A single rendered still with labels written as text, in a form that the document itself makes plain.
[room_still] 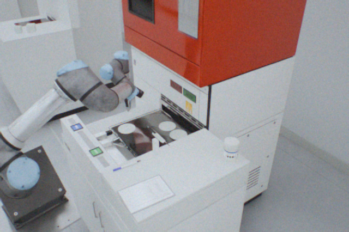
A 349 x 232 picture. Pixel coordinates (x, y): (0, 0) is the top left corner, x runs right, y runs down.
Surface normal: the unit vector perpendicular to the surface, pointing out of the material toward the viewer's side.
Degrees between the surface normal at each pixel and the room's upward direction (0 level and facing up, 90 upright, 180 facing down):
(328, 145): 90
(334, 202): 0
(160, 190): 0
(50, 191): 45
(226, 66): 90
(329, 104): 90
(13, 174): 52
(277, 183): 0
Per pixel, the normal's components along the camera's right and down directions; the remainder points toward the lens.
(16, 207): 0.48, -0.32
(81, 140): 0.00, -0.84
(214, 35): 0.57, 0.45
